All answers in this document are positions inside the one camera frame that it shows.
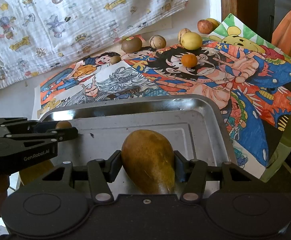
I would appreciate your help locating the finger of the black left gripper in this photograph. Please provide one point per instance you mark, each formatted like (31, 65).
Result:
(52, 135)
(23, 125)

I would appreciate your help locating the green plastic stool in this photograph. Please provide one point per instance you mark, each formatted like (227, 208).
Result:
(279, 143)

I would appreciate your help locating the wooden frame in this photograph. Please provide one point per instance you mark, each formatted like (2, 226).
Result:
(244, 10)

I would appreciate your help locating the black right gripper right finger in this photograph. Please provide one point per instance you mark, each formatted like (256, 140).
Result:
(234, 200)

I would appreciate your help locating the brown avocado-shaped mango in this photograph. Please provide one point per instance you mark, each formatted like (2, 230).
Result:
(148, 159)

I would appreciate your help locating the grey-haired character drawing sheet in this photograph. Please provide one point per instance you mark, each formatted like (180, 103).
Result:
(112, 82)

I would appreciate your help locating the brown kiwi with sticker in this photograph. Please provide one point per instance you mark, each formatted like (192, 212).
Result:
(131, 44)

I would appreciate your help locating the striped pepino melon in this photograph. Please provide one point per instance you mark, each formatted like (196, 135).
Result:
(181, 33)
(157, 42)

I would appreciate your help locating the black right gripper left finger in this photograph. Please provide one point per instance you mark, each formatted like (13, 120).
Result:
(60, 200)

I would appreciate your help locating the yellow-green mango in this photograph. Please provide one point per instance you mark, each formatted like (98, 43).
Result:
(32, 173)

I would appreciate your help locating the silver metal tray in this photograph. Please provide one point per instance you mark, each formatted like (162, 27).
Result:
(192, 124)

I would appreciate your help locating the reddish brown round fruit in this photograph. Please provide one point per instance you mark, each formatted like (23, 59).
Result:
(205, 26)

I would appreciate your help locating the white cartoon print cloth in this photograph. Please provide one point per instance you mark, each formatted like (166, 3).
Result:
(38, 35)

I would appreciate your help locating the small brown longan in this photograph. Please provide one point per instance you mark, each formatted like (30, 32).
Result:
(63, 125)
(115, 59)

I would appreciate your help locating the colourful anime drawing sheet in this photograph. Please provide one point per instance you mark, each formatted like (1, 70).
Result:
(248, 89)

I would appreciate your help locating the yellow fruit behind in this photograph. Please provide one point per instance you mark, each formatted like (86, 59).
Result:
(214, 22)

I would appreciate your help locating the yellow lemon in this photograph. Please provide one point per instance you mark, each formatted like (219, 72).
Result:
(191, 41)

